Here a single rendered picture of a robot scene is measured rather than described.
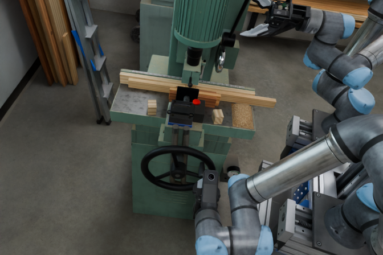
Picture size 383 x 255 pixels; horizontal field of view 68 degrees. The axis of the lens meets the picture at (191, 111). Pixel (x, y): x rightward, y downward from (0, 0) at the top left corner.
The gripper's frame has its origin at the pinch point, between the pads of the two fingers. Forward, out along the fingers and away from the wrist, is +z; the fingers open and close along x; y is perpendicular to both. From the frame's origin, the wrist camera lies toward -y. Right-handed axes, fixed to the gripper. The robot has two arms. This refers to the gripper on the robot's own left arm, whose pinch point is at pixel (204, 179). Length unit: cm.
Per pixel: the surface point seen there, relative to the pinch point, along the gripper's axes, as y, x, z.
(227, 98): -23.9, 8.2, 31.3
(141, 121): -11.1, -27.0, 20.8
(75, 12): -50, -77, 79
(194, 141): -9.4, -4.9, 10.8
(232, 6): -62, 3, 30
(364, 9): -99, 165, 219
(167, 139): -8.7, -15.4, 11.2
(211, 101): -22.7, 0.5, 25.9
